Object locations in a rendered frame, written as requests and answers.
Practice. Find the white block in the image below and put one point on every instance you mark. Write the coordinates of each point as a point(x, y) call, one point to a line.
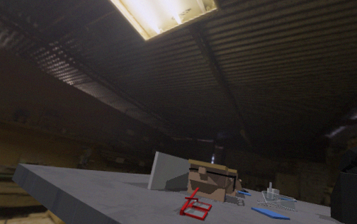
point(275, 191)

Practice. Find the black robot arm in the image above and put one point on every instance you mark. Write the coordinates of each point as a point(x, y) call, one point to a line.
point(348, 163)

